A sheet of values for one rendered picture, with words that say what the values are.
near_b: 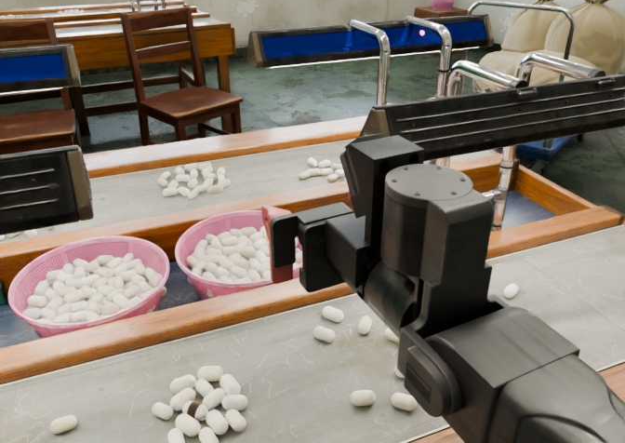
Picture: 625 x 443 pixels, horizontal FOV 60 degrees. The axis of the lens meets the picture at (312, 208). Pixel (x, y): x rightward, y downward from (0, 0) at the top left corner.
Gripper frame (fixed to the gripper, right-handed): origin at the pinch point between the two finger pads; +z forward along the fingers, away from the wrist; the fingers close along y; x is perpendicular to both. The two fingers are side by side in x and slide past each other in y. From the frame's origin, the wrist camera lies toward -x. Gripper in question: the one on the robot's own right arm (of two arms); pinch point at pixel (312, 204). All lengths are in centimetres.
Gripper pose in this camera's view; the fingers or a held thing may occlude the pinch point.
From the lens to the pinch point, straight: 53.8
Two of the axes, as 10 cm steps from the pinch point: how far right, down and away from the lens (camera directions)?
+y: -9.0, 2.1, -3.9
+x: 0.1, 8.8, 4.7
